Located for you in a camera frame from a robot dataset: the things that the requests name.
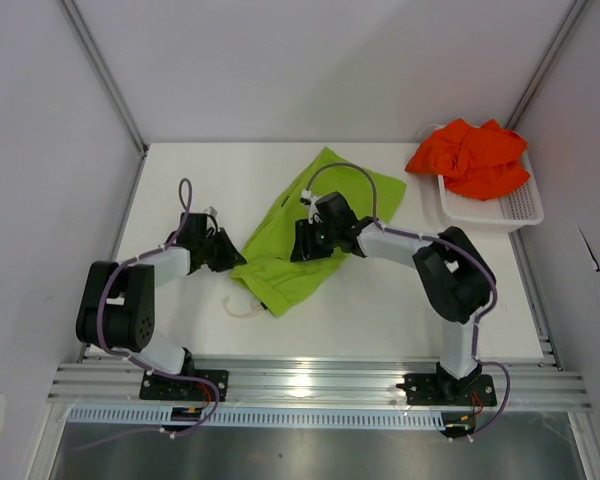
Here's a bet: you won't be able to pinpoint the lime green shorts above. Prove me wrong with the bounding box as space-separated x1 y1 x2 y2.
229 147 406 317

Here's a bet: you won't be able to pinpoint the corner aluminium post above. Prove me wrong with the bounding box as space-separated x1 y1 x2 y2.
505 0 594 130
57 0 147 155

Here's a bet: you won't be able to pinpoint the white plastic perforated basket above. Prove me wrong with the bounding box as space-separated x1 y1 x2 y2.
423 152 544 234

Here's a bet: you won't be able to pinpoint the white slotted cable duct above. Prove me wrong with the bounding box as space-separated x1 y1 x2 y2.
67 404 445 431

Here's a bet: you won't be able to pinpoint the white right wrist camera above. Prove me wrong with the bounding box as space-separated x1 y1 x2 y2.
300 189 322 224

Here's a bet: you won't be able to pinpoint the aluminium frame rail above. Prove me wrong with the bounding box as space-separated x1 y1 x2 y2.
47 355 592 412

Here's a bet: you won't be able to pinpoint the orange shorts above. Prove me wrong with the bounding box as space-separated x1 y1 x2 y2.
405 118 531 201

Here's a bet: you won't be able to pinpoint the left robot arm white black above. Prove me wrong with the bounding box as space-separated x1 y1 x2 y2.
75 213 246 400

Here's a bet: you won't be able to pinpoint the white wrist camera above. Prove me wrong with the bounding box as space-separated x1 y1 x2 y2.
203 206 218 219
300 189 322 224

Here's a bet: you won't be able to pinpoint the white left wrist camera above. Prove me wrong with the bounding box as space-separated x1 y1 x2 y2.
203 206 218 219

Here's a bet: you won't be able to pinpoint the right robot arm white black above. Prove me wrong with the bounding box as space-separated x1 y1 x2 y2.
290 190 496 404

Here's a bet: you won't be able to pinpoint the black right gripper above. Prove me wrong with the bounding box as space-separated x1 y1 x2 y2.
290 218 338 263

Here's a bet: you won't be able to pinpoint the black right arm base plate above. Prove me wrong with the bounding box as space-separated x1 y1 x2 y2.
395 373 498 407

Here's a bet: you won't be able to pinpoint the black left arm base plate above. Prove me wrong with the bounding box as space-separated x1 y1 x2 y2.
139 354 230 403

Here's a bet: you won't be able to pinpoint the right corner aluminium post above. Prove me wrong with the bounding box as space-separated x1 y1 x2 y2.
505 0 594 130

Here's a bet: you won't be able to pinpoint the left corner aluminium post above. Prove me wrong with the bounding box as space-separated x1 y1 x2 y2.
57 0 147 155

